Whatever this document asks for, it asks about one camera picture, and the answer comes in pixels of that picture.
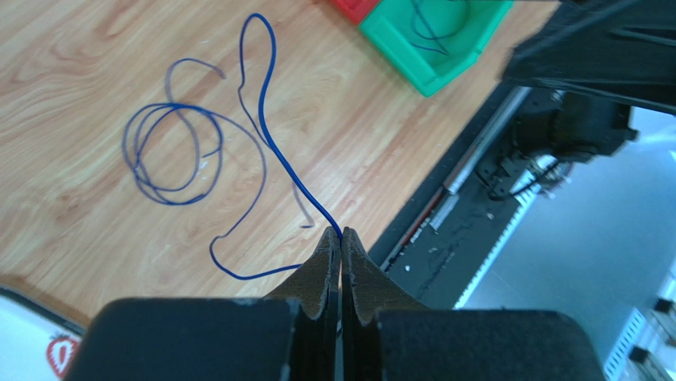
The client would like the blue cable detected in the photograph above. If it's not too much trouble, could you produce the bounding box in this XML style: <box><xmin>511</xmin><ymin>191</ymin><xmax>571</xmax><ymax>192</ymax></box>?
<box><xmin>121</xmin><ymin>13</ymin><xmax>344</xmax><ymax>281</ymax></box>

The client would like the strawberry pattern tray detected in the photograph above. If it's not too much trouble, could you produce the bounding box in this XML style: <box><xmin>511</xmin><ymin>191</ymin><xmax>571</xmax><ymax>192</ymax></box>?
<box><xmin>1</xmin><ymin>285</ymin><xmax>85</xmax><ymax>380</ymax></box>

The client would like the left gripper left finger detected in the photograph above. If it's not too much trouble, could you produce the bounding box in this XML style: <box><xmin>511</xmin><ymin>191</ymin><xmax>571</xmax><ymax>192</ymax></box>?
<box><xmin>65</xmin><ymin>229</ymin><xmax>340</xmax><ymax>380</ymax></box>

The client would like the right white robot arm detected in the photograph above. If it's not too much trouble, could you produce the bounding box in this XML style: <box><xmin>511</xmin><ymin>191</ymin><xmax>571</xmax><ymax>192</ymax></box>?
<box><xmin>501</xmin><ymin>1</ymin><xmax>675</xmax><ymax>164</ymax></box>

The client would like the grey slotted cable duct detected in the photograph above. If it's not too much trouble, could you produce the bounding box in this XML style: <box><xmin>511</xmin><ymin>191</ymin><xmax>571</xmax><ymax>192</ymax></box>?
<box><xmin>453</xmin><ymin>185</ymin><xmax>541</xmax><ymax>310</ymax></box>

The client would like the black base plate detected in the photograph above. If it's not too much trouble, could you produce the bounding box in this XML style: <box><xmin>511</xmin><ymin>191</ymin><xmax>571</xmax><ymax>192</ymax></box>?
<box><xmin>369</xmin><ymin>84</ymin><xmax>563</xmax><ymax>309</ymax></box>

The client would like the red plastic bin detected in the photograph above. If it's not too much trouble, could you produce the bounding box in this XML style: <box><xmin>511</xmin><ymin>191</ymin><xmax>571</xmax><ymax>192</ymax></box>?
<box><xmin>330</xmin><ymin>0</ymin><xmax>381</xmax><ymax>25</ymax></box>

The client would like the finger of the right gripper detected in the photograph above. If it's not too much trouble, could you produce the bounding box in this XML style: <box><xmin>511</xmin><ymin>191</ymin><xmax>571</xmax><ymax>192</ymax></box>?
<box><xmin>501</xmin><ymin>1</ymin><xmax>675</xmax><ymax>114</ymax></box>

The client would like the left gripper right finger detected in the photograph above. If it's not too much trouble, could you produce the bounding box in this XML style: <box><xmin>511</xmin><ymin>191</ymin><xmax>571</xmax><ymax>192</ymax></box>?
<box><xmin>341</xmin><ymin>228</ymin><xmax>604</xmax><ymax>380</ymax></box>

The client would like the near green plastic bin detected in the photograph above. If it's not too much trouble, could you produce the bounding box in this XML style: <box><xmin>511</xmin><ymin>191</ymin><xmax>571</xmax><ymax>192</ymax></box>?
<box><xmin>359</xmin><ymin>0</ymin><xmax>513</xmax><ymax>97</ymax></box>

